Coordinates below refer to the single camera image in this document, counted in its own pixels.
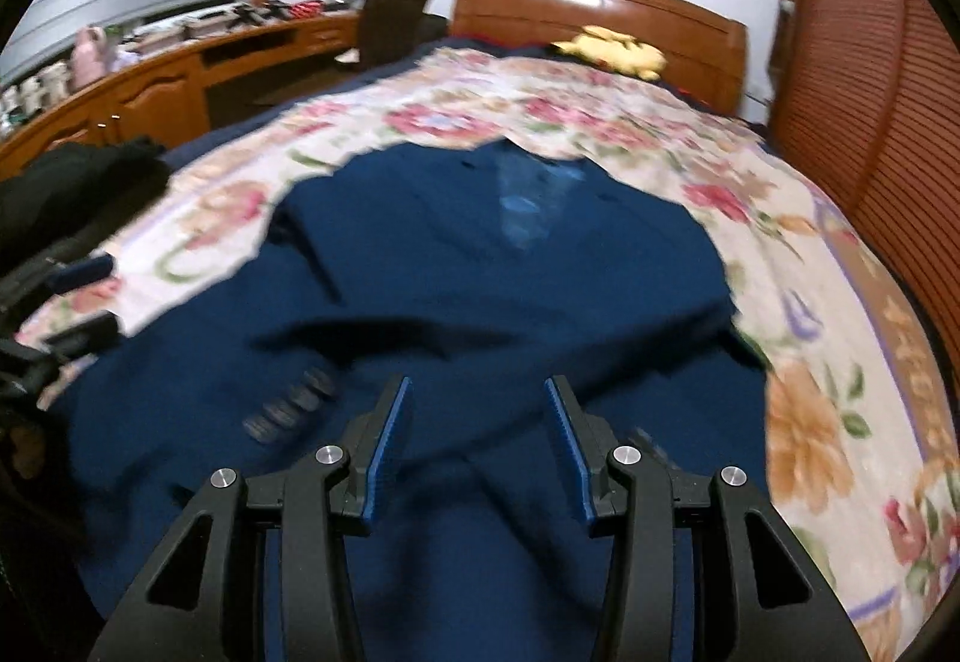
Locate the blue suit jacket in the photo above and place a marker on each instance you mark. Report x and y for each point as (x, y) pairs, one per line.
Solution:
(465, 272)

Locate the black folded clothes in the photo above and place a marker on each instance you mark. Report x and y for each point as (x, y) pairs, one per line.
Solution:
(67, 190)

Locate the red basket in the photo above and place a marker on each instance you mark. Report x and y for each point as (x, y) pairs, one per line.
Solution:
(307, 8)

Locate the yellow plush toy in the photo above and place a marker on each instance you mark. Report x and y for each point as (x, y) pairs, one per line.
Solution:
(622, 55)

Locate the pink bottle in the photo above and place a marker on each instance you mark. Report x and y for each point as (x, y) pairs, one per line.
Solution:
(88, 59)

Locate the wooden desk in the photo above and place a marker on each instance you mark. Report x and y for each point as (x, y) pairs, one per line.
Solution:
(165, 92)

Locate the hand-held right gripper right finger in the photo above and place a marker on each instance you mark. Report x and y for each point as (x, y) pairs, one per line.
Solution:
(574, 459)

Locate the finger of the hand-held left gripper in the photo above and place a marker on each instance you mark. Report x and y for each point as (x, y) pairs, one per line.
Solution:
(86, 272)
(86, 328)

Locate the wooden louvered wardrobe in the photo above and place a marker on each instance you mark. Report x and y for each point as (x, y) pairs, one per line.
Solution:
(847, 70)

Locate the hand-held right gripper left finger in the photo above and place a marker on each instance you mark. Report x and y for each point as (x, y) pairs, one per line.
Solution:
(386, 459)

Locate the white ornaments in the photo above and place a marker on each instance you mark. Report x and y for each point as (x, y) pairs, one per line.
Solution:
(37, 92)

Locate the dark office chair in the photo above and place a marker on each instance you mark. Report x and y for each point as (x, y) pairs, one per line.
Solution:
(390, 25)

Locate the wooden bed headboard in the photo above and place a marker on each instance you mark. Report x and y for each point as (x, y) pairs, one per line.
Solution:
(525, 2)

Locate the floral blanket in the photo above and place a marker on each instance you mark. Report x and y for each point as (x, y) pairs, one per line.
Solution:
(787, 257)

